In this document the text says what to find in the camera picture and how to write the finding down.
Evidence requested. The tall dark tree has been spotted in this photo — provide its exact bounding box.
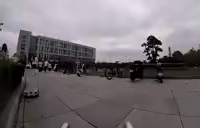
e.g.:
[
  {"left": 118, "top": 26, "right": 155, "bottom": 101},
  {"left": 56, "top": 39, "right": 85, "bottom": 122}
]
[{"left": 140, "top": 34, "right": 164, "bottom": 64}]

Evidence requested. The grey concrete kerb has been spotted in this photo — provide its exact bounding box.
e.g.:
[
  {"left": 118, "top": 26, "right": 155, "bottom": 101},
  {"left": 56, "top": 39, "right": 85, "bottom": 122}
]
[{"left": 0, "top": 75, "right": 27, "bottom": 128}]

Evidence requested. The robot's own part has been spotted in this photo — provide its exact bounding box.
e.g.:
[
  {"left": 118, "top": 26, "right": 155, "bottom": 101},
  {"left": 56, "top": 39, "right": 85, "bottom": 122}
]
[
  {"left": 61, "top": 121, "right": 70, "bottom": 128},
  {"left": 124, "top": 120, "right": 134, "bottom": 128}
]

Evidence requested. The bicycle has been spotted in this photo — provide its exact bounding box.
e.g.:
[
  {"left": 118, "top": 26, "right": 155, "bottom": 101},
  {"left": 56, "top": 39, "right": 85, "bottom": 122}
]
[{"left": 104, "top": 67, "right": 115, "bottom": 81}]

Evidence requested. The person on scooter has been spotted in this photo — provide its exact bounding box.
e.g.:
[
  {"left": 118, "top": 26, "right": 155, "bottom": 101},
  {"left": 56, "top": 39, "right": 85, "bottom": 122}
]
[{"left": 155, "top": 61, "right": 165, "bottom": 84}]

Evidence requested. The low grey wall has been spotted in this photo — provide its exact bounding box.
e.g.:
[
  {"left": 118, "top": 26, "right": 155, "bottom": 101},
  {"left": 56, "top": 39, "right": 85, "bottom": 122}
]
[{"left": 86, "top": 62, "right": 200, "bottom": 80}]

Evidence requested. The grey paved plaza ground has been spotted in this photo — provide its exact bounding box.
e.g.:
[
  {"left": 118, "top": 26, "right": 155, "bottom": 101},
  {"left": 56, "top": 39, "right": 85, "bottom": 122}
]
[{"left": 16, "top": 69, "right": 200, "bottom": 128}]

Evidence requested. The dark green hedge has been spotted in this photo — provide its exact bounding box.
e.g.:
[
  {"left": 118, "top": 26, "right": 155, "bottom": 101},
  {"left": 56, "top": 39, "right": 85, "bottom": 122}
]
[{"left": 0, "top": 52, "right": 26, "bottom": 128}]

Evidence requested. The row of dark trees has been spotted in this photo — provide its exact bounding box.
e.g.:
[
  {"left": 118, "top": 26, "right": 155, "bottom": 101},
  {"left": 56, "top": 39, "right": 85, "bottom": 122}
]
[{"left": 159, "top": 44, "right": 200, "bottom": 68}]

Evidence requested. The dark parked scooter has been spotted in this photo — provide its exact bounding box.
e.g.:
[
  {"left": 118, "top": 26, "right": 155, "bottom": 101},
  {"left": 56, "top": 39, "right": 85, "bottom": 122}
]
[{"left": 129, "top": 61, "right": 144, "bottom": 83}]

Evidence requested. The long grey multi-storey building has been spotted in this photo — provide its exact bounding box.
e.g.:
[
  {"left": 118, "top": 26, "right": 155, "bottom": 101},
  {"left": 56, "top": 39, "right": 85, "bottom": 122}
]
[{"left": 16, "top": 29, "right": 97, "bottom": 65}]

